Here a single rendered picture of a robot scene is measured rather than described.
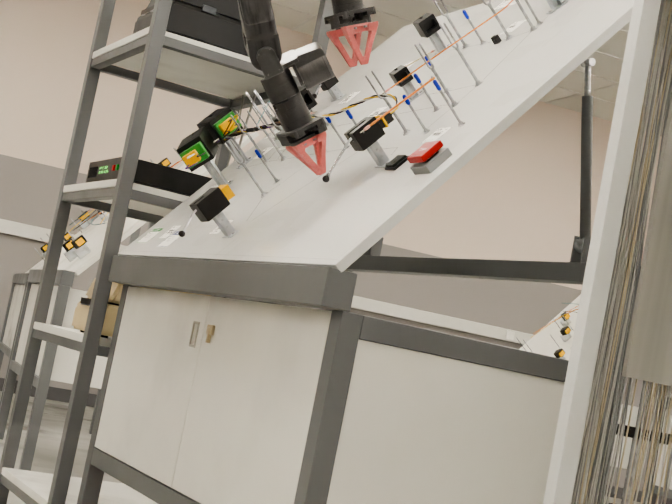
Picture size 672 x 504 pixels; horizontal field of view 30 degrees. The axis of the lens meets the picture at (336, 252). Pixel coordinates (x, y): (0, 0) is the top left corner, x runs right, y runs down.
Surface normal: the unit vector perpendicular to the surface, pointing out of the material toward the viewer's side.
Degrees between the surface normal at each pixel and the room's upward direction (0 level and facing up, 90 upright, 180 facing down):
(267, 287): 90
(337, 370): 90
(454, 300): 90
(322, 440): 90
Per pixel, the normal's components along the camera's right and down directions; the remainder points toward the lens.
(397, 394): 0.45, 0.01
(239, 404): -0.87, -0.21
